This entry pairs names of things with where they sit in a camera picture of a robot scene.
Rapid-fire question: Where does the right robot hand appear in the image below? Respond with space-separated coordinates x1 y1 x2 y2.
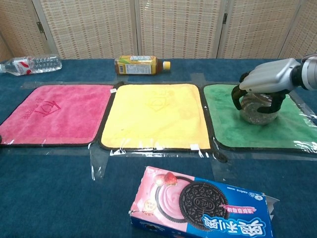
231 58 302 114

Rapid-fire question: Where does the silver glass jar black lid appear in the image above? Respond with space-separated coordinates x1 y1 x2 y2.
238 91 278 124

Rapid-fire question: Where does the green towel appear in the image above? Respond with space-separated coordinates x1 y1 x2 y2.
203 83 317 152

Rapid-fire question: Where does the yellow towel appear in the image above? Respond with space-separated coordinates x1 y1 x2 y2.
99 83 214 152

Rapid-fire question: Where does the pink towel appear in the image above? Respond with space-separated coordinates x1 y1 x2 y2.
0 84 115 148

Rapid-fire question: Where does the woven folding screen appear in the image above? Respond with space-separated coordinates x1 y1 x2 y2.
0 0 317 62

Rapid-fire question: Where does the amber tea bottle yellow cap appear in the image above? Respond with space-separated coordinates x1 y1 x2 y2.
114 55 171 76

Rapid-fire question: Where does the pink blue Oreo box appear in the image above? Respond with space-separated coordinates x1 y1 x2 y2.
128 166 280 238

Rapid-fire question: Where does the clear plastic water bottle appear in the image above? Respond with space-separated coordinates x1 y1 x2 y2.
0 54 63 76

